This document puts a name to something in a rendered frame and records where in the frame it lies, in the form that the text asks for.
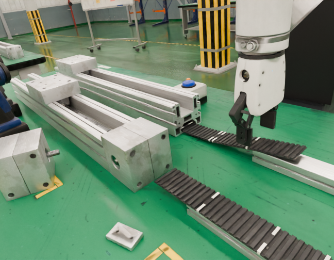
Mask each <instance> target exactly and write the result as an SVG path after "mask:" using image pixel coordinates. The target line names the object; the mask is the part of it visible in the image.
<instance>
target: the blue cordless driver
mask: <svg viewBox="0 0 334 260"><path fill-rule="evenodd" d="M10 81H11V75H10V72H9V70H8V68H7V67H6V66H5V64H3V63H1V62H0V86H3V85H5V83H10ZM11 109H12V107H11V106H10V104H9V103H8V101H7V100H6V98H5V97H4V95H3V94H2V92H1V91H0V138H2V137H6V136H10V135H14V134H18V133H22V132H26V131H30V129H29V126H28V124H27V123H25V122H23V121H21V120H20V119H19V118H17V117H15V116H14V114H13V113H12V112H11Z"/></svg>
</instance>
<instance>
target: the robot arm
mask: <svg viewBox="0 0 334 260"><path fill-rule="evenodd" d="M321 1H322V0H236V39H235V44H236V51H238V56H239V58H238V63H237V70H236V79H235V103H234V105H233V107H232V108H231V110H230V112H229V116H230V118H231V119H232V122H233V123H234V124H235V126H236V142H237V143H239V144H242V145H245V146H247V147H251V146H252V137H253V128H251V124H252V121H253V118H254V116H256V117H258V116H260V126H263V127H267V128H270V129H274V128H275V125H276V114H277V112H276V111H275V110H277V109H278V104H279V103H280V102H281V101H282V100H283V97H284V91H285V70H286V64H285V49H286V48H287V47H288V46H289V35H290V32H291V31H292V30H293V29H294V28H295V27H296V26H297V25H298V24H299V23H300V22H301V21H302V20H303V19H304V18H305V17H306V16H307V15H308V14H309V13H310V12H311V11H312V10H313V9H314V8H315V7H316V6H317V5H318V4H319V3H320V2H321ZM245 108H248V110H249V111H246V110H244V109H245ZM243 114H246V115H248V118H247V121H245V120H244V119H243V118H242V116H243Z"/></svg>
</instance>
